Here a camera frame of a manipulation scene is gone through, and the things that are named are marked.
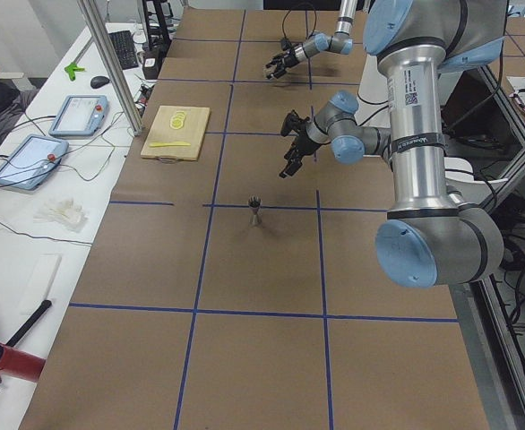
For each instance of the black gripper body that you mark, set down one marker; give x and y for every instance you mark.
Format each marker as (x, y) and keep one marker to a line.
(303, 141)
(291, 55)

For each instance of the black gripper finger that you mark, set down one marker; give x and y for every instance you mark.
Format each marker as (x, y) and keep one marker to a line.
(279, 72)
(276, 62)
(287, 171)
(295, 160)

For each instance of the clear glass cup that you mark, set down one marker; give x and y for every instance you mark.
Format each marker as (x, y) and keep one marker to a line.
(269, 73)

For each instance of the steel jigger measuring cup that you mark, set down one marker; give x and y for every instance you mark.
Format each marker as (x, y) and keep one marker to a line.
(254, 203)

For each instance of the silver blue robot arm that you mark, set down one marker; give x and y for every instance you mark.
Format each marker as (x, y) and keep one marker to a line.
(340, 42)
(432, 236)

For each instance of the yellow plastic knife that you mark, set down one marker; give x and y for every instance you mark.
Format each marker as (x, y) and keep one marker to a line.
(169, 144)

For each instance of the bamboo cutting board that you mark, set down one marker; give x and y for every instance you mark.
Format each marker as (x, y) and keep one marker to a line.
(193, 131)

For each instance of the black keyboard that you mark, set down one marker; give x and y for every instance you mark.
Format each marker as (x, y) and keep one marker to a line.
(124, 47)

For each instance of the black computer mouse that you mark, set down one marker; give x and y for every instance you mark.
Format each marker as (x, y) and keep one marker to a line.
(99, 81)

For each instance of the teach pendant far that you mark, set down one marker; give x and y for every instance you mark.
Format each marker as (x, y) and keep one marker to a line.
(79, 116)

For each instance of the teach pendant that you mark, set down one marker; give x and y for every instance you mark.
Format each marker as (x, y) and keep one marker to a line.
(32, 162)
(79, 116)

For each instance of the green plastic tool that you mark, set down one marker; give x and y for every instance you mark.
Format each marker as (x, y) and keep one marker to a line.
(72, 69)

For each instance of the teach pendant near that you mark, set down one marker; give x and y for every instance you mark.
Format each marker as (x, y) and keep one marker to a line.
(32, 162)

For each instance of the red cylinder bottle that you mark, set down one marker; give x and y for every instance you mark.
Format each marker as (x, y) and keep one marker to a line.
(20, 364)

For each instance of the aluminium frame post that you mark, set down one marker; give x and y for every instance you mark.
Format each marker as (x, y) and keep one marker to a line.
(99, 32)

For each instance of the black handled tool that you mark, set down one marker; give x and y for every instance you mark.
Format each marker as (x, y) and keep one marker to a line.
(26, 327)

